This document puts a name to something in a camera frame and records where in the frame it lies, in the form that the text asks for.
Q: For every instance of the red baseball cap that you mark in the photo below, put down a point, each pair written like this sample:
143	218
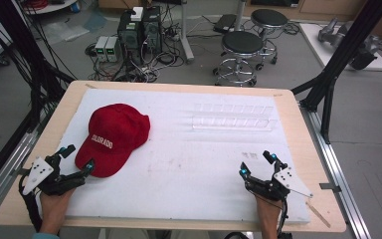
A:
112	139

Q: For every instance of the black round stool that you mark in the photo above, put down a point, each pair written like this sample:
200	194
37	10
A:
269	18
242	43

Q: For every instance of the grey metal stand leg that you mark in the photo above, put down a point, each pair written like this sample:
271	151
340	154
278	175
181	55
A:
185	33

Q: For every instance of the grey power supply box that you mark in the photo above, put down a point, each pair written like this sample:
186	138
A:
112	49
101	48

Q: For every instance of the black computer tower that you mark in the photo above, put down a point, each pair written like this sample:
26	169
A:
152	30
129	33

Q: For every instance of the person's right hand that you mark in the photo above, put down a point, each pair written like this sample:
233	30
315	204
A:
268	215

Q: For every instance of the clear acrylic rack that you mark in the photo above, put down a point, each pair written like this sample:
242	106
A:
233	117

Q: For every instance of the person's left hand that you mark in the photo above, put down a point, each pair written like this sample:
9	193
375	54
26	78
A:
54	209

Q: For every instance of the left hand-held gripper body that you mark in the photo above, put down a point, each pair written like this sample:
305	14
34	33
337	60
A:
51	181

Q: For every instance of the white foam mat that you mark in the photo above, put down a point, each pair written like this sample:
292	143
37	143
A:
185	166

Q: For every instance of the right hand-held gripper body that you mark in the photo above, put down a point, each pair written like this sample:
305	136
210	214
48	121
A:
280	184

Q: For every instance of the aluminium table rail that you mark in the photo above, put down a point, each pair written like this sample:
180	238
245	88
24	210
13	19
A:
3	176
336	166

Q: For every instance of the wooden strip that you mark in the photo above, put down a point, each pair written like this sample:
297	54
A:
318	214

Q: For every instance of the white floor board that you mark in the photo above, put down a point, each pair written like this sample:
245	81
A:
315	43

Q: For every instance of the black metal frame post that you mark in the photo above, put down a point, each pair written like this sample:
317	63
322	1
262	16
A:
20	53
341	56

